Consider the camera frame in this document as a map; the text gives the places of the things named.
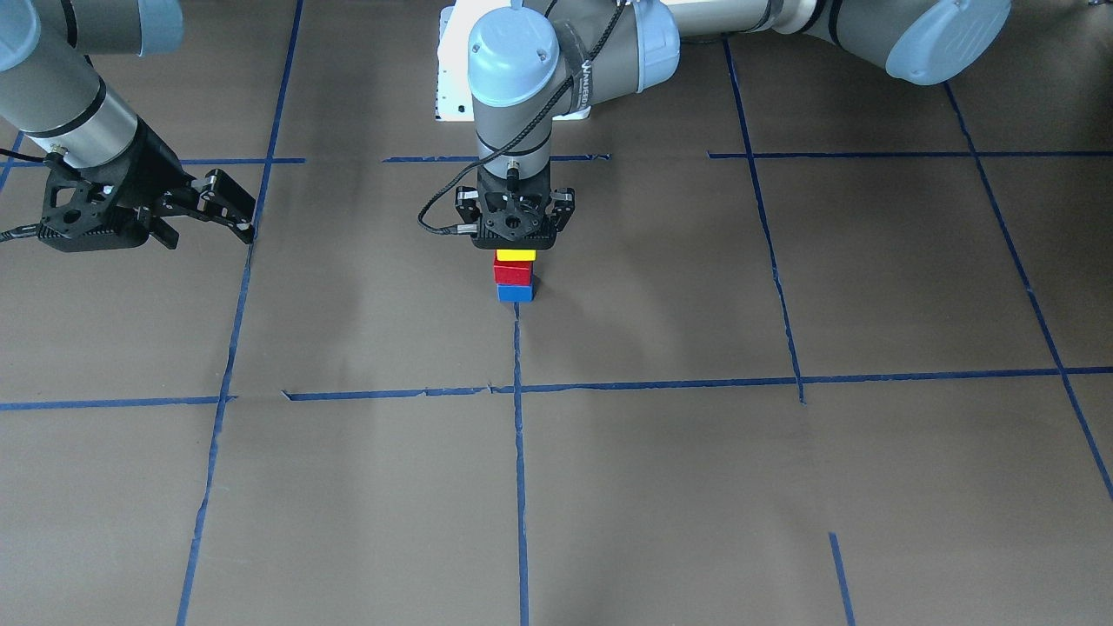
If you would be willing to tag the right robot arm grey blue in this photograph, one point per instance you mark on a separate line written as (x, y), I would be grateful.
(51, 91)

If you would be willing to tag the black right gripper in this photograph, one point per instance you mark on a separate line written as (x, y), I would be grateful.
(159, 169)

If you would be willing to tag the yellow cube block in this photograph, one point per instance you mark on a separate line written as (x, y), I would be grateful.
(516, 256)

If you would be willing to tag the red cube block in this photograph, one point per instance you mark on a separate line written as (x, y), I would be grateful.
(512, 272)

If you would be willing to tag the blue cube block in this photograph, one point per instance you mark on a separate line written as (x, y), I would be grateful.
(516, 293)

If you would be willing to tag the white pedestal column base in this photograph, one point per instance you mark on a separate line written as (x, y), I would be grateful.
(452, 87)

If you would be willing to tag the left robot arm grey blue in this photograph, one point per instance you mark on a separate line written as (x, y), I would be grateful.
(612, 49)

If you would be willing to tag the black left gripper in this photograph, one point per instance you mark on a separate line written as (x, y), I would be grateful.
(563, 205)

